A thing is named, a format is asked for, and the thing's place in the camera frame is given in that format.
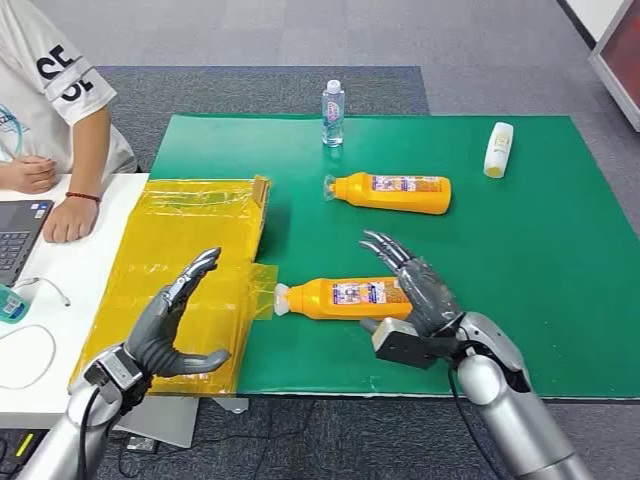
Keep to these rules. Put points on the yellow taped cardboard sheet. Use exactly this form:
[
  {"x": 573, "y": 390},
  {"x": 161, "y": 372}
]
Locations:
[{"x": 190, "y": 225}]

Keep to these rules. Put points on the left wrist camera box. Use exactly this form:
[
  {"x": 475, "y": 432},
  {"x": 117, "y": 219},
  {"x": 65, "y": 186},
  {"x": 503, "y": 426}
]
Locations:
[{"x": 112, "y": 372}]

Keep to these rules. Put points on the black yellow power strip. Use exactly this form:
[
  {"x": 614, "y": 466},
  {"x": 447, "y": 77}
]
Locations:
[{"x": 23, "y": 447}]

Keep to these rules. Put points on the person's right hand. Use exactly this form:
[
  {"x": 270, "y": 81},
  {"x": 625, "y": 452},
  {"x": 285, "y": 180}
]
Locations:
[{"x": 32, "y": 175}]

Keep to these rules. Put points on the grey power adapter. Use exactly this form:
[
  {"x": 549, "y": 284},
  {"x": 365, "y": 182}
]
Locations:
[{"x": 143, "y": 444}]

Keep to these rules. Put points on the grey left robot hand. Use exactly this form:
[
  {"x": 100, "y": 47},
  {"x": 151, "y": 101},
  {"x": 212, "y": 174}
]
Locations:
[{"x": 155, "y": 338}]

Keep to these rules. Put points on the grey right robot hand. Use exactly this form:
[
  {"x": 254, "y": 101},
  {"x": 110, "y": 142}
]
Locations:
[{"x": 425, "y": 291}]

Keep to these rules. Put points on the dark grey laptop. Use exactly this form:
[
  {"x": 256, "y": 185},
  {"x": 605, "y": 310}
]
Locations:
[{"x": 17, "y": 235}]

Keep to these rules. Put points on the clear water bottle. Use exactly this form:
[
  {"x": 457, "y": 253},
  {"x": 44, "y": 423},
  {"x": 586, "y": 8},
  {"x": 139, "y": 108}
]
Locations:
[{"x": 333, "y": 116}]

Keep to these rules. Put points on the grey table bracket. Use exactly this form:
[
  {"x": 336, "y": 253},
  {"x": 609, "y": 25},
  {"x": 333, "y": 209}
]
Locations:
[{"x": 231, "y": 404}]

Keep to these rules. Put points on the grey desk side panel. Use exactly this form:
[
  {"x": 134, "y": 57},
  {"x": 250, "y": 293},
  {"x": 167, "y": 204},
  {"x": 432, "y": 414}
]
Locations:
[{"x": 164, "y": 420}]

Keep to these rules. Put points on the green table mat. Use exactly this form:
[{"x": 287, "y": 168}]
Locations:
[{"x": 500, "y": 278}]

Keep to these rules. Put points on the white framed red cabinet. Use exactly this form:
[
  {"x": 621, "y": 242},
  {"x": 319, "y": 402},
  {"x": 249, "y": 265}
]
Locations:
[{"x": 623, "y": 60}]

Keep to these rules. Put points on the person's left hand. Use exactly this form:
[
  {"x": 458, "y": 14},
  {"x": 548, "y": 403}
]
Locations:
[{"x": 70, "y": 220}]

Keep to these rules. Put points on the teal labelled pack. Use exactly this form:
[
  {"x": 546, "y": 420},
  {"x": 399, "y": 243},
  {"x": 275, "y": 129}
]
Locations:
[{"x": 10, "y": 306}]

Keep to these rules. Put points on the orange detergent bottle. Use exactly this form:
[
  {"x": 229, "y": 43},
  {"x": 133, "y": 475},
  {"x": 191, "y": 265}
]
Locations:
[
  {"x": 395, "y": 195},
  {"x": 320, "y": 299}
]

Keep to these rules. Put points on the person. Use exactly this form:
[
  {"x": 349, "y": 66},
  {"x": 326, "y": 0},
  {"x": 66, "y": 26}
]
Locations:
[{"x": 45, "y": 86}]

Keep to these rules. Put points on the small white bottle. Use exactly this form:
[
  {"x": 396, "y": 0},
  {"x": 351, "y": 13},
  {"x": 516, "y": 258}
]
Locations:
[{"x": 498, "y": 151}]

